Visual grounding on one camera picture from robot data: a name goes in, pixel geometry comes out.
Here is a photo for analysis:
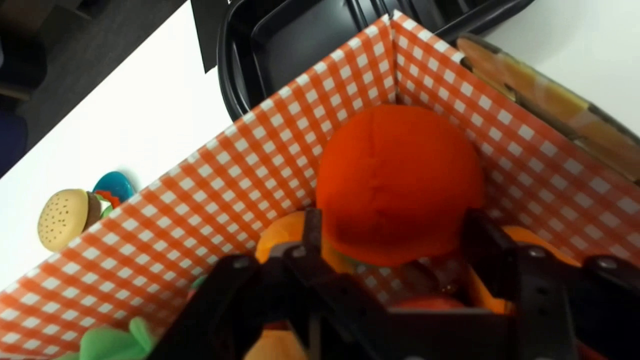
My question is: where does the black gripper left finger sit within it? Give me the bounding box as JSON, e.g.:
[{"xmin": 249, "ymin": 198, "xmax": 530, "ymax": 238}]
[{"xmin": 149, "ymin": 206, "xmax": 376, "ymax": 360}]

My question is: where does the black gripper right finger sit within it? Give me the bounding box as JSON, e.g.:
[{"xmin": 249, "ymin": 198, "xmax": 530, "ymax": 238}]
[{"xmin": 463, "ymin": 209, "xmax": 640, "ymax": 360}]

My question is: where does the orange round plush toy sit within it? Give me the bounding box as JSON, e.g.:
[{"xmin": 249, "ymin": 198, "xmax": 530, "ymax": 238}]
[{"xmin": 315, "ymin": 103, "xmax": 489, "ymax": 271}]

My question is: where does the yellow orange plush toy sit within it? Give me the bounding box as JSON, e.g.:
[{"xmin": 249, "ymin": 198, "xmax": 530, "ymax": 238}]
[{"xmin": 254, "ymin": 209, "xmax": 337, "ymax": 268}]

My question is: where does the orange white checkered box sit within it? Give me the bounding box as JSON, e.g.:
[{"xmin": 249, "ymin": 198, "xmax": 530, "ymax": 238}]
[{"xmin": 0, "ymin": 9, "xmax": 640, "ymax": 360}]

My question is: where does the green plush toy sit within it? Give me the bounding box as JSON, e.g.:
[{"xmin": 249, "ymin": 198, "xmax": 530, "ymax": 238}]
[{"xmin": 58, "ymin": 316, "xmax": 161, "ymax": 360}]

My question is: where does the blue plastic toy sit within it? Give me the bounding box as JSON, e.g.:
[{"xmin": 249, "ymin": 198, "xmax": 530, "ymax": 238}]
[{"xmin": 91, "ymin": 170, "xmax": 141, "ymax": 211}]

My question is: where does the toy hamburger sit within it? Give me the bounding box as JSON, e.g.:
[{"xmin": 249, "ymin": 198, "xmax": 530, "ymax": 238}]
[{"xmin": 37, "ymin": 189, "xmax": 107, "ymax": 255}]

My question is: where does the black plastic tray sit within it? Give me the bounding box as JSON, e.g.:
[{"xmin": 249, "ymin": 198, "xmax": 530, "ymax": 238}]
[{"xmin": 189, "ymin": 0, "xmax": 537, "ymax": 124}]

